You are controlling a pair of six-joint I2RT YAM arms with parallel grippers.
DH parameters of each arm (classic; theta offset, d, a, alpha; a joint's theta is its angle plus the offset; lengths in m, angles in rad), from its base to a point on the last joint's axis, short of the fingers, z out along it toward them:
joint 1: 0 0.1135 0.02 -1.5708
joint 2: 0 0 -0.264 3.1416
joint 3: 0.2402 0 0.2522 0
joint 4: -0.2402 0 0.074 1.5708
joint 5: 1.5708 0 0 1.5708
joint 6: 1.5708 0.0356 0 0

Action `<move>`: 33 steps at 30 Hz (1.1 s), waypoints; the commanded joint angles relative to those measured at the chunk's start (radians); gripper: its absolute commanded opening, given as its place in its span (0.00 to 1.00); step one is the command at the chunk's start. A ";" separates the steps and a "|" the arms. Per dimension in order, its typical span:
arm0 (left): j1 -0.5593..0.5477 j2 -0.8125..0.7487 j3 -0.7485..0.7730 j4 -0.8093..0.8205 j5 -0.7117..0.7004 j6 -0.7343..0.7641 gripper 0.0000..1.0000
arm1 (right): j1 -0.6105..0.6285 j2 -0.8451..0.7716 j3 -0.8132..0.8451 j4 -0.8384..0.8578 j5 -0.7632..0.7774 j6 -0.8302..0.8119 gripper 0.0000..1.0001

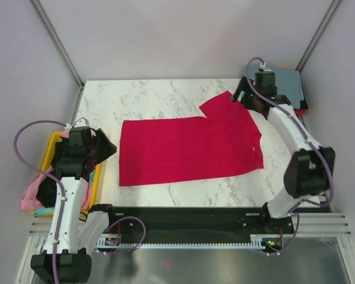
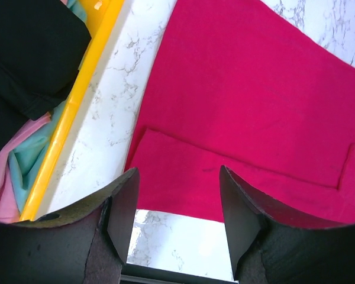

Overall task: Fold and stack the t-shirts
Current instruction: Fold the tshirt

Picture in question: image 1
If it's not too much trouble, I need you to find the crimson red t-shirt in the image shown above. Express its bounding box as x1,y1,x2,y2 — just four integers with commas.
119,91,264,186

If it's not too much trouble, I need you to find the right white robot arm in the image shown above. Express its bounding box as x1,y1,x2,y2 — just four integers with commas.
231,69,335,233

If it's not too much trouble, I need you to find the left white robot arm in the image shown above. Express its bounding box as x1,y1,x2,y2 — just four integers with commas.
30,125,118,283

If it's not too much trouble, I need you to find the folded grey-blue t-shirt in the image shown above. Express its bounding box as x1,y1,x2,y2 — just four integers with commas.
272,67,304,109

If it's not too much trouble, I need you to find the yellow plastic bin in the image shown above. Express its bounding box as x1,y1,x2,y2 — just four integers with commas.
20,131,101,215

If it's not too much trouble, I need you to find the folded red t-shirt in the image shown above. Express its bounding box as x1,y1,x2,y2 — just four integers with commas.
294,109,306,116

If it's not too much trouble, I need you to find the black t-shirt in bin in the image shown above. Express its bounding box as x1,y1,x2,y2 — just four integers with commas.
36,138,67,208

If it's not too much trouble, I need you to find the teal cloth in bin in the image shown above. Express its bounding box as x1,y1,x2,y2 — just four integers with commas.
30,171,98,216

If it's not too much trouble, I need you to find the pink t-shirt in bin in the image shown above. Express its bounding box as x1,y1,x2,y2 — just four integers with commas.
20,130,89,211

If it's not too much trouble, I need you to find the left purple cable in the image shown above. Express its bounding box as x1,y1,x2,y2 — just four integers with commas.
13,120,147,284

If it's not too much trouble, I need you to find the white slotted cable duct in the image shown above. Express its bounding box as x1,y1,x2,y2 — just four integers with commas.
96,235,266,250

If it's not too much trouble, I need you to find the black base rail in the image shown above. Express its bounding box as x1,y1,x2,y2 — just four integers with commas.
90,204,294,244

